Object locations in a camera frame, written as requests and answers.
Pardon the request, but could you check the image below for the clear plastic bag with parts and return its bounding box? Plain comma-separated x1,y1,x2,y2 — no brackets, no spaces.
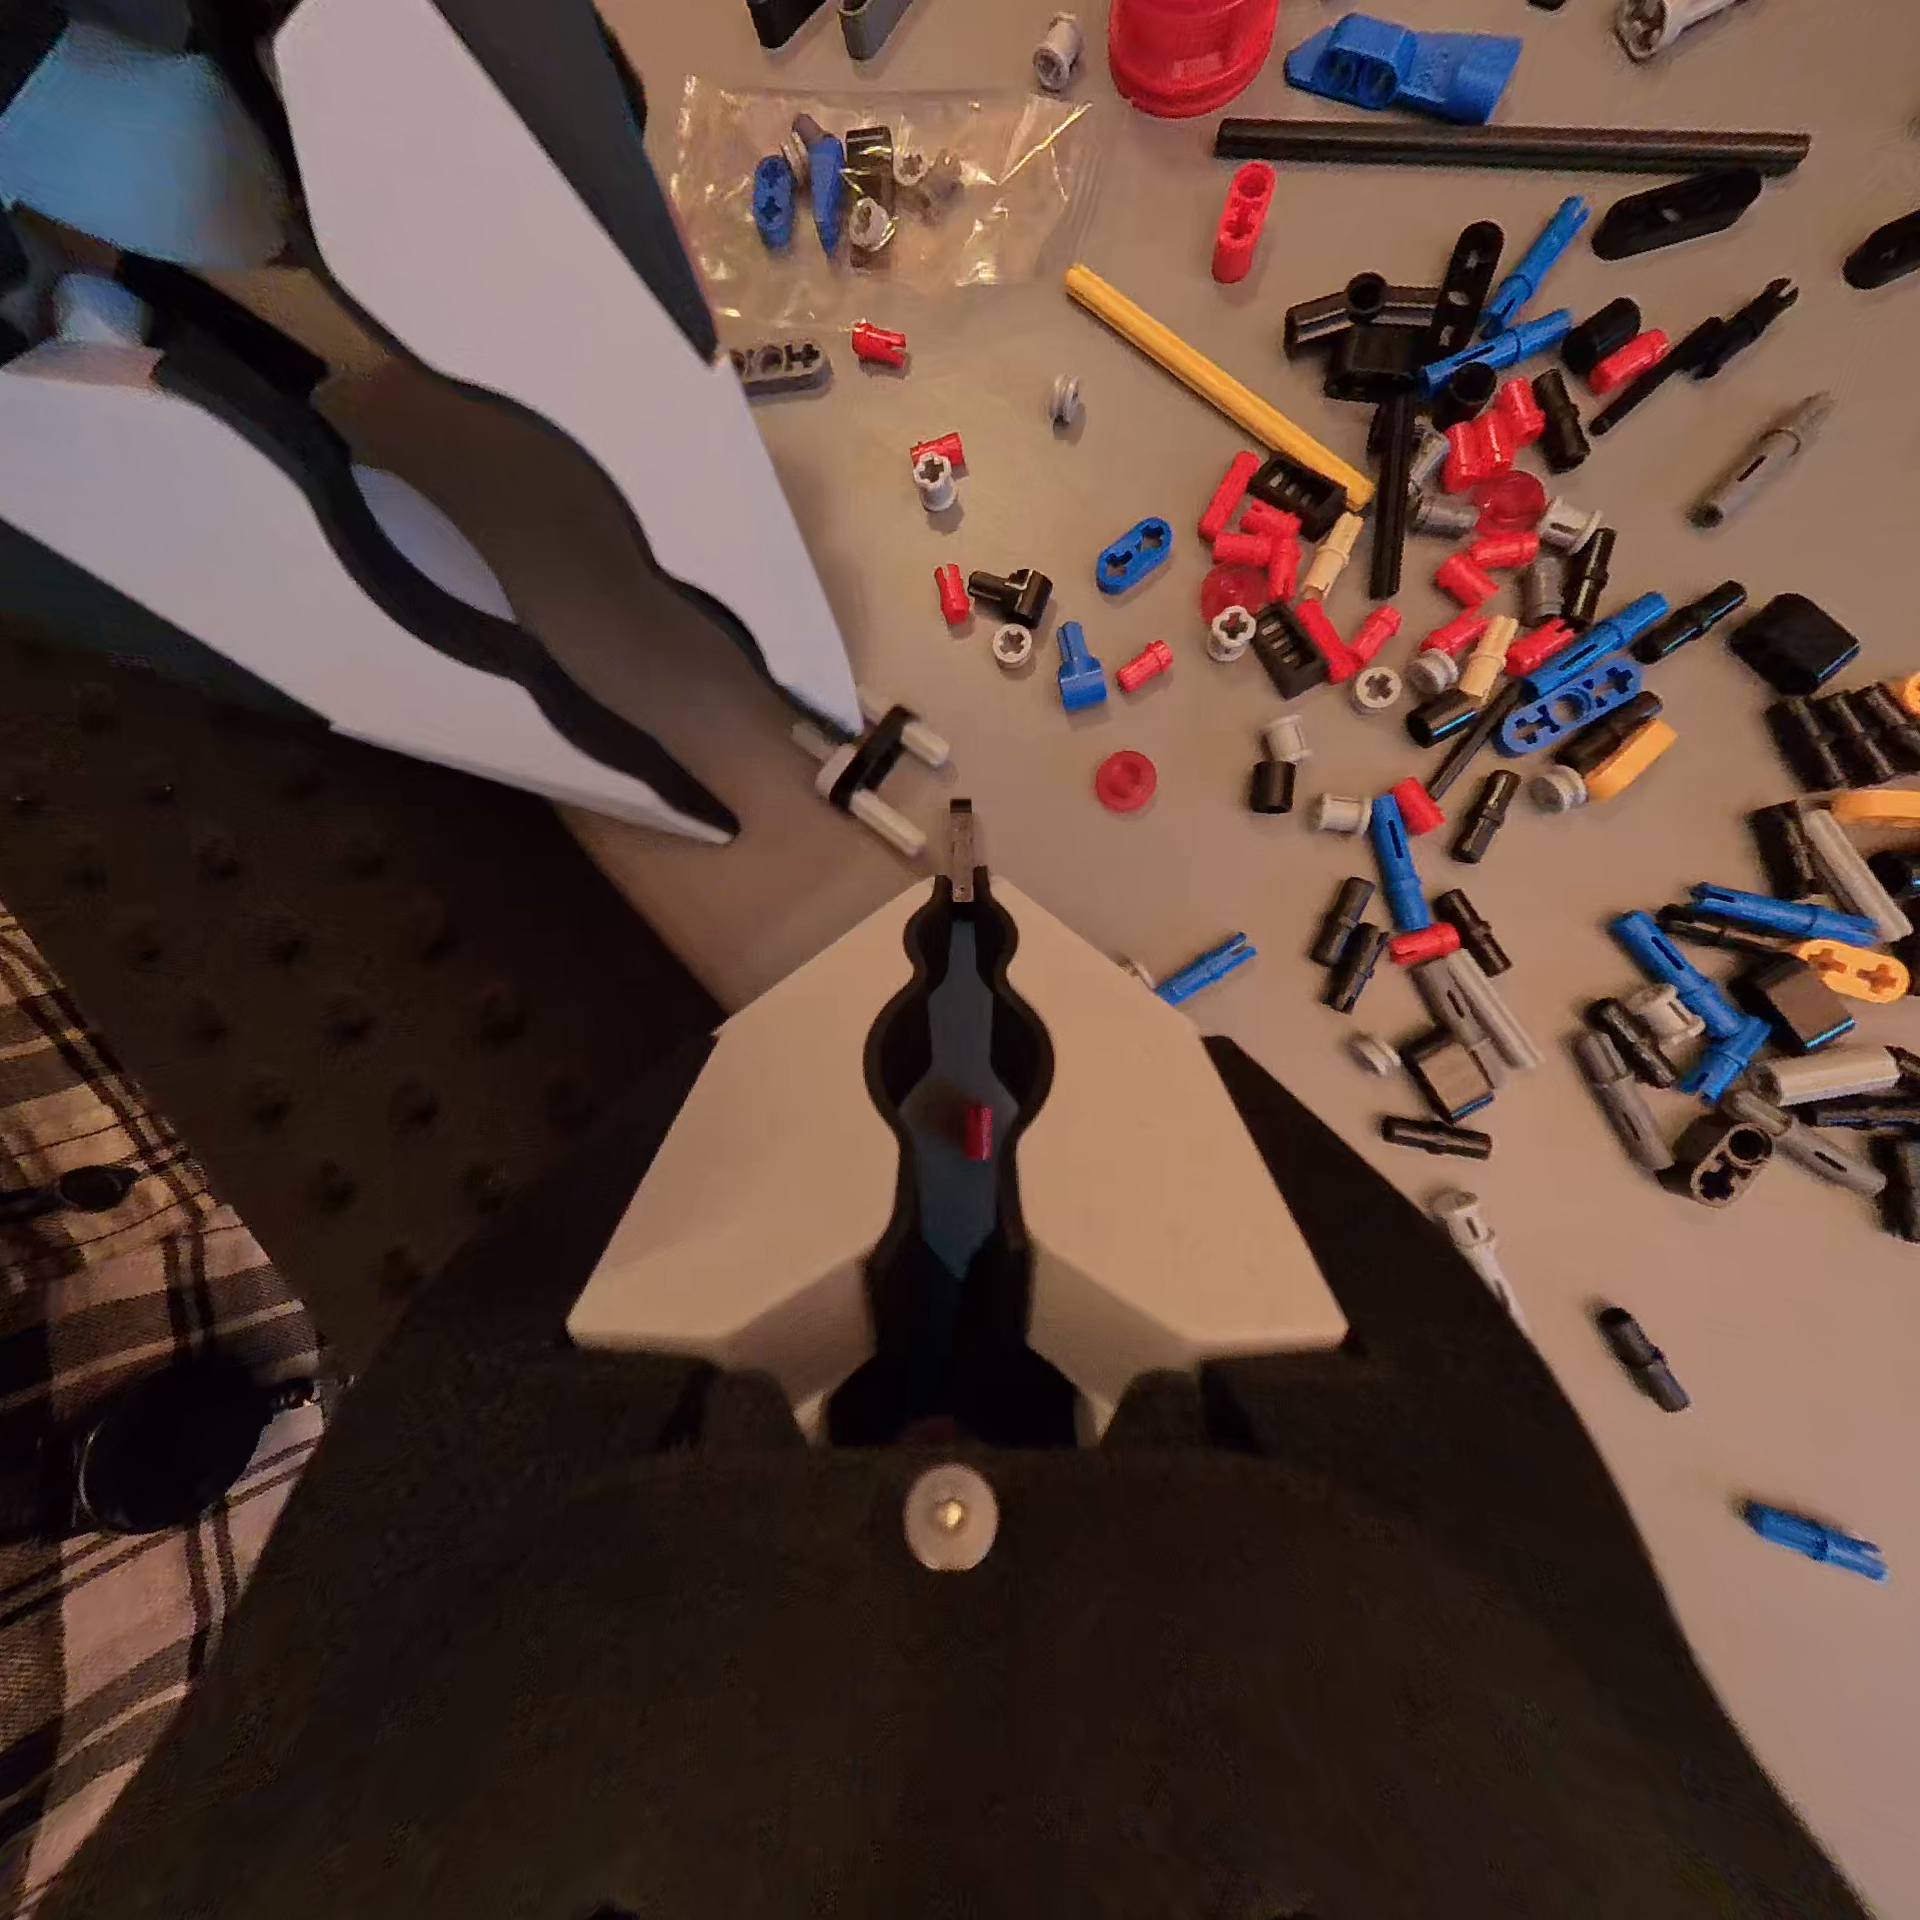
668,76,1096,296

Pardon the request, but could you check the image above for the black round disc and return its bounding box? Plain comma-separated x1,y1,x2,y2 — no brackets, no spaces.
70,1358,273,1537

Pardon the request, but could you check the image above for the blue curved panel piece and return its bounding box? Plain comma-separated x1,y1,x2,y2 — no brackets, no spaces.
1285,16,1519,125

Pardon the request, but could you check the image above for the long black axle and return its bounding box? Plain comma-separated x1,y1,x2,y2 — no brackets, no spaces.
1215,118,1812,172

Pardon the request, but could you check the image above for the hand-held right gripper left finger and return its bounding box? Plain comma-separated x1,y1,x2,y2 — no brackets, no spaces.
565,877,962,1445

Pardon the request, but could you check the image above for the grey pin assembly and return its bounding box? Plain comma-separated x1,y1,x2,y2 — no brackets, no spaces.
791,704,952,860

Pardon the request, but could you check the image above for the light grey long pin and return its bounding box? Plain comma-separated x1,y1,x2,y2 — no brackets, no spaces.
1424,1189,1528,1328

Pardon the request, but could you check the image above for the black dimpled panel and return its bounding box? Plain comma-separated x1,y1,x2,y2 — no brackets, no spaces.
0,600,729,1442

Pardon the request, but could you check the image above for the blue angle connector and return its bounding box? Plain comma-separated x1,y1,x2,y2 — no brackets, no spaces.
1054,619,1177,712

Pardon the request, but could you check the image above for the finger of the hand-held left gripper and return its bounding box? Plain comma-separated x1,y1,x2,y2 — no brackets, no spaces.
273,0,869,740
0,58,742,848

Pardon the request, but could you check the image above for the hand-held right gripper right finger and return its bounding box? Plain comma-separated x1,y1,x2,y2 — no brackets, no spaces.
967,877,1349,1445

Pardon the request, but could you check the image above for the blue long pin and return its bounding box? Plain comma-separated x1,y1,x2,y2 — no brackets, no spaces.
1743,1499,1887,1580
1154,933,1258,1004

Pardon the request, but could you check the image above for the red oval connector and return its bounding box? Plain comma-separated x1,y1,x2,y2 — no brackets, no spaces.
1212,163,1278,284

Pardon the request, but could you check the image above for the pile of small building pieces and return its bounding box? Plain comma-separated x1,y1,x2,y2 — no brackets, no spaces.
1200,194,1920,1249

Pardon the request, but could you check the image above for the yellow axle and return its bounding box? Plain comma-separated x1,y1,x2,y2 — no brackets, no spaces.
1064,266,1373,513

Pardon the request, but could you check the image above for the dark grey long pin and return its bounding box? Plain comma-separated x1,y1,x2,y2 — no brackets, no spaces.
1690,394,1834,528

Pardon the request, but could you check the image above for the black short pin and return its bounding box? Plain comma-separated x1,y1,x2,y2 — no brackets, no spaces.
1597,1308,1690,1413

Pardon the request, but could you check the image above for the red wheel hub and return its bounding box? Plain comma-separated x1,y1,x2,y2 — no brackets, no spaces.
1105,0,1279,118

